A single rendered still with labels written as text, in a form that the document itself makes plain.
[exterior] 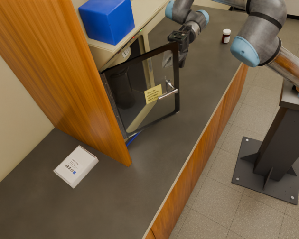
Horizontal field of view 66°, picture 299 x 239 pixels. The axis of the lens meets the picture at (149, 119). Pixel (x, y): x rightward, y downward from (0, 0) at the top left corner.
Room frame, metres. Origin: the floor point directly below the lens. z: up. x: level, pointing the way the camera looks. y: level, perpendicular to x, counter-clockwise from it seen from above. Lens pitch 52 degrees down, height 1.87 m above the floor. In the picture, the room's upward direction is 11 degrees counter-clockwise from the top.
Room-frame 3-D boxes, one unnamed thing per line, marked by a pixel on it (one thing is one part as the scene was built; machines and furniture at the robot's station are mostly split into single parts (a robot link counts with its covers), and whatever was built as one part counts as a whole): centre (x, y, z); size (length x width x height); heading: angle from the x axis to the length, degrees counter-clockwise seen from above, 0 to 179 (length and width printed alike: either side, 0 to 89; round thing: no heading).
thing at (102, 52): (0.69, 0.00, 1.46); 0.32 x 0.11 x 0.10; 140
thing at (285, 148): (0.74, -0.89, 0.45); 0.48 x 0.48 x 0.90; 57
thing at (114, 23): (0.63, 0.06, 1.56); 0.10 x 0.10 x 0.09; 50
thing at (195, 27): (0.88, -0.24, 1.30); 0.08 x 0.05 x 0.08; 50
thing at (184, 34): (0.82, -0.19, 1.31); 0.12 x 0.08 x 0.09; 140
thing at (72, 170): (0.53, 0.37, 0.96); 0.16 x 0.12 x 0.04; 135
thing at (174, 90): (0.65, -0.09, 1.20); 0.10 x 0.05 x 0.03; 109
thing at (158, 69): (0.66, -0.01, 1.19); 0.30 x 0.01 x 0.40; 109
